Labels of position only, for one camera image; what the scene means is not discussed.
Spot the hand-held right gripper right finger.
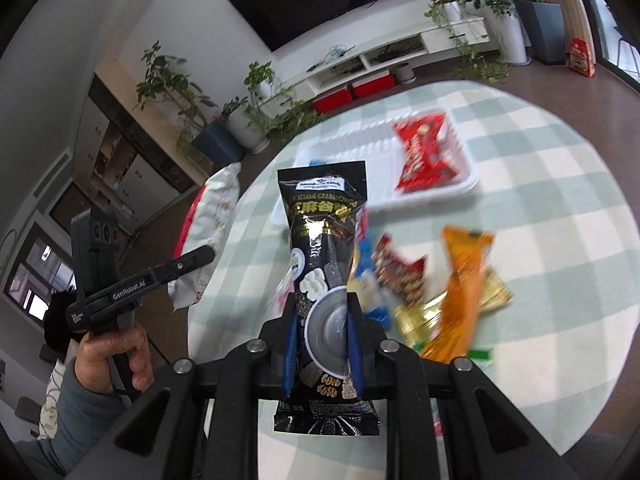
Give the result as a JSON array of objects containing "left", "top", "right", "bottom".
[{"left": 345, "top": 295, "right": 591, "bottom": 480}]

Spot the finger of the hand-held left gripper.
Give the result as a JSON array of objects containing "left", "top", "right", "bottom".
[{"left": 149, "top": 246, "right": 217, "bottom": 288}]

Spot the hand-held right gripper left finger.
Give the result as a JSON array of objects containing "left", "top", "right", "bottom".
[{"left": 65, "top": 305, "right": 301, "bottom": 480}]

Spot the white snack bag red edge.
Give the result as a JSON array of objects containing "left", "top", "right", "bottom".
[{"left": 167, "top": 162, "right": 242, "bottom": 313}]

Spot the dark red patterned snack packet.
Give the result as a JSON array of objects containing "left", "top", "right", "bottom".
[{"left": 372, "top": 234, "right": 430, "bottom": 306}]

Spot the black snack packet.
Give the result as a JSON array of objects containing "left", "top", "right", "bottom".
[{"left": 272, "top": 161, "right": 382, "bottom": 436}]

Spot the white plastic tray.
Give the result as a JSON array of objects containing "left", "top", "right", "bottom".
[{"left": 272, "top": 107, "right": 481, "bottom": 226}]

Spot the person's left forearm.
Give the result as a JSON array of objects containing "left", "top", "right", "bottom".
[{"left": 15, "top": 355, "right": 136, "bottom": 476}]

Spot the person's left hand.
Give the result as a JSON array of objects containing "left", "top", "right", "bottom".
[{"left": 75, "top": 325, "right": 153, "bottom": 396}]

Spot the blue white snack packet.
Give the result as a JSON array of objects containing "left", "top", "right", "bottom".
[{"left": 350, "top": 210, "right": 393, "bottom": 328}]

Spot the wooden display cabinet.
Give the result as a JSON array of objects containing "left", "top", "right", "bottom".
[{"left": 70, "top": 72, "right": 211, "bottom": 241}]

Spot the orange snack packet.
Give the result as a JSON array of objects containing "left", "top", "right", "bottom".
[{"left": 420, "top": 226, "right": 496, "bottom": 363}]

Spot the tall tree dark blue pot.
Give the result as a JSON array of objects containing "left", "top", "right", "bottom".
[{"left": 135, "top": 42, "right": 246, "bottom": 168}]

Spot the plant in ribbed white pot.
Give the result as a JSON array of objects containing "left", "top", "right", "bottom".
[{"left": 220, "top": 97, "right": 273, "bottom": 156}]

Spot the gold snack packet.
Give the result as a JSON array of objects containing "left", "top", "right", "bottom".
[{"left": 392, "top": 267, "right": 513, "bottom": 346}]

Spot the trailing ivy plant small pot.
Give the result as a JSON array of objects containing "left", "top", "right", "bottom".
[{"left": 243, "top": 60, "right": 326, "bottom": 136}]

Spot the green white checkered tablecloth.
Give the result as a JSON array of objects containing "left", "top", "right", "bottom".
[{"left": 186, "top": 80, "right": 640, "bottom": 456}]

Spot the red storage box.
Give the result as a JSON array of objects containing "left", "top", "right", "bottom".
[
  {"left": 312, "top": 85, "right": 355, "bottom": 115},
  {"left": 351, "top": 71, "right": 393, "bottom": 99}
]

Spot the white television cabinet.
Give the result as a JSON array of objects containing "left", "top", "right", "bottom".
[{"left": 290, "top": 15, "right": 488, "bottom": 106}]

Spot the trailing vine plant white pot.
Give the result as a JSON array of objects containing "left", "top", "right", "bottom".
[{"left": 425, "top": 0, "right": 511, "bottom": 86}]

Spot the bushy plant tall white pot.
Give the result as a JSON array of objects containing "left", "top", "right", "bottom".
[{"left": 467, "top": 0, "right": 532, "bottom": 66}]

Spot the red gift bag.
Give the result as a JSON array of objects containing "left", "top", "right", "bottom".
[{"left": 566, "top": 37, "right": 597, "bottom": 78}]

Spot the large-leaf plant dark blue pot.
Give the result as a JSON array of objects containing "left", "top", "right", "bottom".
[{"left": 487, "top": 0, "right": 568, "bottom": 65}]

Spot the beige curtain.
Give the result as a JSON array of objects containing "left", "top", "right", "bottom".
[{"left": 540, "top": 0, "right": 596, "bottom": 66}]

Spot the black framed glass door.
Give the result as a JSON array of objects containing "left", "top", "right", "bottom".
[{"left": 575, "top": 0, "right": 640, "bottom": 86}]

